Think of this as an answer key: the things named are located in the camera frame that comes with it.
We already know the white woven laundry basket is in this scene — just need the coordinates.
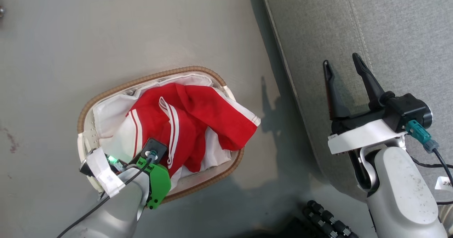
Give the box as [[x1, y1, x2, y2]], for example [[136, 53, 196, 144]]
[[77, 66, 245, 204]]

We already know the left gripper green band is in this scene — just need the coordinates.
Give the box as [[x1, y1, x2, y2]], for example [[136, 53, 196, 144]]
[[80, 148, 172, 210]]

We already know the red white-striped garment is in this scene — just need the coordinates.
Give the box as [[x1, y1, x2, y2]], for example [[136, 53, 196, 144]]
[[103, 83, 261, 180]]

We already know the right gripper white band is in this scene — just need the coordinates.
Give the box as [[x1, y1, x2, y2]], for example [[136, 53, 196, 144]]
[[323, 53, 408, 155]]

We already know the thin black cable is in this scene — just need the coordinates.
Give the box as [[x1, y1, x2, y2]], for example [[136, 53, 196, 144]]
[[407, 152, 453, 169]]

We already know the white paper label tag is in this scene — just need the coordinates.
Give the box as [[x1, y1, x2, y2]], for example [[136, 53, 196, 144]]
[[435, 176, 453, 191]]

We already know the grey fabric sofa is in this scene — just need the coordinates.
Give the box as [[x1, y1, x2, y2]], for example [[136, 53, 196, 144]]
[[260, 0, 453, 203]]

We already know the black cable teal connector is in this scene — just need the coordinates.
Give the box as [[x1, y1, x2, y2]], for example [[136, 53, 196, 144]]
[[405, 120, 453, 187]]

